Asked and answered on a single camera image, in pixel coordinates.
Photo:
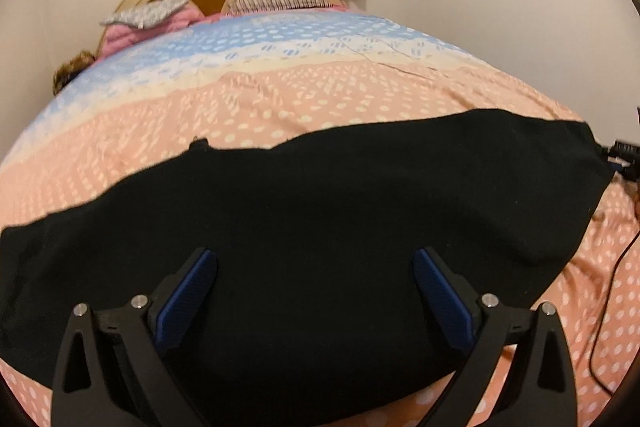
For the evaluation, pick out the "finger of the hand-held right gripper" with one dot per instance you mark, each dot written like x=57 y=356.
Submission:
x=625 y=154

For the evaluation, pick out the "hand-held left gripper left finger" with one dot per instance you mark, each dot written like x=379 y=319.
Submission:
x=182 y=302

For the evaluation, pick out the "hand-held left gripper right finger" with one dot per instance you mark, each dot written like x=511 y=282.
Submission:
x=447 y=302

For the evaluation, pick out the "black pants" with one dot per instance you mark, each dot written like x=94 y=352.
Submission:
x=325 y=207

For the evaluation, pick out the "polka-dot bedspread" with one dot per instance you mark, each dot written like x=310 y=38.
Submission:
x=300 y=97

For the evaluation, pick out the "brown patterned bag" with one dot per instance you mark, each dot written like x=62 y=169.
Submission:
x=72 y=72

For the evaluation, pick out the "pink folded blanket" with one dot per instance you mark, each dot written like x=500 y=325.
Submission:
x=120 y=39

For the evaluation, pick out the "grey patterned pillow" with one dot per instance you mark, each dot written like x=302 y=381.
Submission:
x=145 y=13

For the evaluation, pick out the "striped pillow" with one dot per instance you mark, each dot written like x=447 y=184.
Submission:
x=280 y=1

